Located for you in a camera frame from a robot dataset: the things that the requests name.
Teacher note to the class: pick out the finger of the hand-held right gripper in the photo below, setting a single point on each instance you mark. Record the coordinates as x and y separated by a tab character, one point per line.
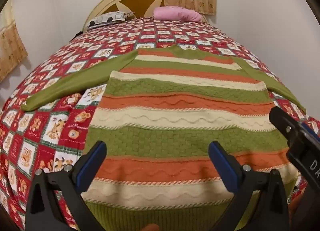
282	123
311	128

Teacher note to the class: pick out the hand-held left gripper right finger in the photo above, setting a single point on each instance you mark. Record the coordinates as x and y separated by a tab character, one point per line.
222	166

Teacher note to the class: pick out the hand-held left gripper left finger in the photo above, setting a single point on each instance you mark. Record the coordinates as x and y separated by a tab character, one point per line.
93	160

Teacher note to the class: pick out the green orange cream striped sweater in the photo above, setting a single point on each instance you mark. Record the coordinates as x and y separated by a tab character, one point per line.
162	130

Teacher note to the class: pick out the person's left hand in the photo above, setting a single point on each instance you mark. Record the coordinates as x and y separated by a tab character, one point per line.
150	228

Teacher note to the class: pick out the red checked printed blanket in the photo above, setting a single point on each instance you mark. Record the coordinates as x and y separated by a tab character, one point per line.
50	125

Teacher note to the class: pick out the white patterned pillow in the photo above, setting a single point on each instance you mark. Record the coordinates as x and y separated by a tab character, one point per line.
107	18

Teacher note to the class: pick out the pink pillow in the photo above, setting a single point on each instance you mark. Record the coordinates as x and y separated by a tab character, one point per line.
175	14

